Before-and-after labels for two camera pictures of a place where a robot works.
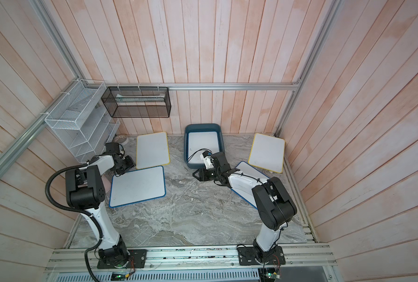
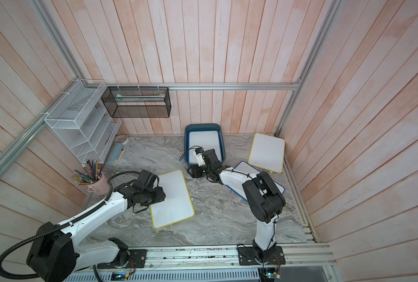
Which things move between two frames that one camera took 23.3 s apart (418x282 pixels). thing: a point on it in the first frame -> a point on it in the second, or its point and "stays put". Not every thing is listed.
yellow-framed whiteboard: (152, 150) -> (177, 205)
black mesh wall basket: (137, 101) stays put
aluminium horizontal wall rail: (194, 85) stays put
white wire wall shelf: (81, 120) stays put
